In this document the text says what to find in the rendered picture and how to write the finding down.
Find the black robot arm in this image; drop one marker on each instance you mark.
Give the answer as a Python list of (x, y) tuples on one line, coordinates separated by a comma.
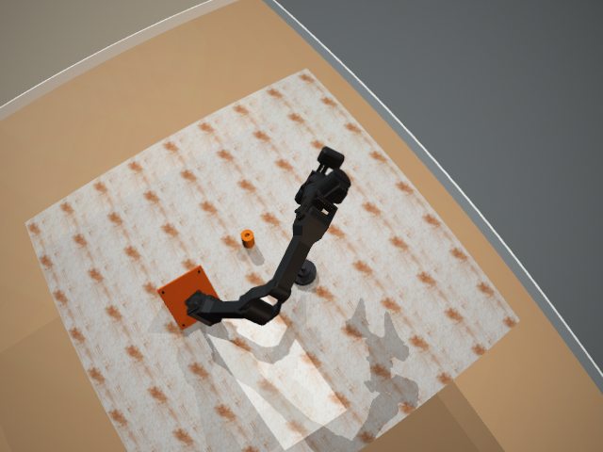
[(309, 227)]

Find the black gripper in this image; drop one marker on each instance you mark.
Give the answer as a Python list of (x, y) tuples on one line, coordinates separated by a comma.
[(328, 158)]

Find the orange knob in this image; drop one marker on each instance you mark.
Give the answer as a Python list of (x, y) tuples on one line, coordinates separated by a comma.
[(247, 239)]

